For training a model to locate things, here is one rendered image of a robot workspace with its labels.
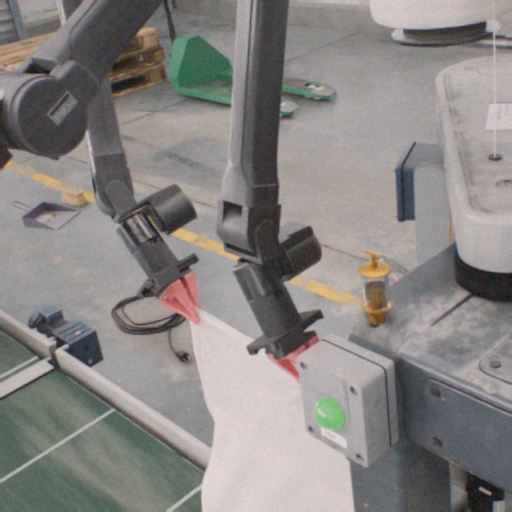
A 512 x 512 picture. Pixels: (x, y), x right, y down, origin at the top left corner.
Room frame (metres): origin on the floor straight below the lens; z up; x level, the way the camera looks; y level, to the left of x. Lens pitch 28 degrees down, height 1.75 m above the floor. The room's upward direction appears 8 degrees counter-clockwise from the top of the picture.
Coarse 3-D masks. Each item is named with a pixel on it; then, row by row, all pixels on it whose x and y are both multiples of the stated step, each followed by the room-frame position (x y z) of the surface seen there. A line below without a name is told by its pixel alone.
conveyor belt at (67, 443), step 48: (48, 384) 1.96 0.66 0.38; (0, 432) 1.77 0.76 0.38; (48, 432) 1.74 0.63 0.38; (96, 432) 1.71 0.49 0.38; (144, 432) 1.68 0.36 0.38; (0, 480) 1.58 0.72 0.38; (48, 480) 1.56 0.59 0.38; (96, 480) 1.53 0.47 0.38; (144, 480) 1.50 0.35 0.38; (192, 480) 1.48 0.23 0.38
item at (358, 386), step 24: (336, 336) 0.61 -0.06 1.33; (312, 360) 0.58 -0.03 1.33; (336, 360) 0.57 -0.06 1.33; (360, 360) 0.57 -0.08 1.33; (384, 360) 0.56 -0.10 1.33; (312, 384) 0.57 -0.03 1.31; (336, 384) 0.55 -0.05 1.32; (360, 384) 0.53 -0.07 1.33; (384, 384) 0.55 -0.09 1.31; (312, 408) 0.58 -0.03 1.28; (360, 408) 0.53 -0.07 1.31; (384, 408) 0.55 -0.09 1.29; (312, 432) 0.58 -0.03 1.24; (336, 432) 0.56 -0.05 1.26; (360, 432) 0.53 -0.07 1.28; (384, 432) 0.55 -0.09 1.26; (360, 456) 0.54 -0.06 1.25
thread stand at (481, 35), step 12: (468, 24) 0.91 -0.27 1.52; (480, 24) 0.90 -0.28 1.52; (492, 24) 0.91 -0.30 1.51; (396, 36) 0.93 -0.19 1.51; (408, 36) 0.92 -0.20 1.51; (420, 36) 0.90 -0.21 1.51; (432, 36) 0.89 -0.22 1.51; (444, 36) 0.88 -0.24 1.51; (456, 36) 0.88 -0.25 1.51; (468, 36) 0.88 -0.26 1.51; (480, 36) 0.87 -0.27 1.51; (492, 36) 0.88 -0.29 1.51; (504, 36) 0.87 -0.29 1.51; (492, 48) 0.87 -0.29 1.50; (504, 48) 0.86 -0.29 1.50
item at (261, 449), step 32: (224, 352) 1.05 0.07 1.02; (224, 384) 1.07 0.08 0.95; (256, 384) 0.99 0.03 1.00; (288, 384) 0.93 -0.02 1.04; (224, 416) 1.08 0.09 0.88; (256, 416) 1.00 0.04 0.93; (288, 416) 0.94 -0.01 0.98; (224, 448) 1.04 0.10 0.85; (256, 448) 1.00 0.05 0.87; (288, 448) 0.94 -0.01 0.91; (320, 448) 0.89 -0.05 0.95; (224, 480) 0.99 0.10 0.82; (256, 480) 0.96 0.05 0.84; (288, 480) 0.92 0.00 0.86; (320, 480) 0.90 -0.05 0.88
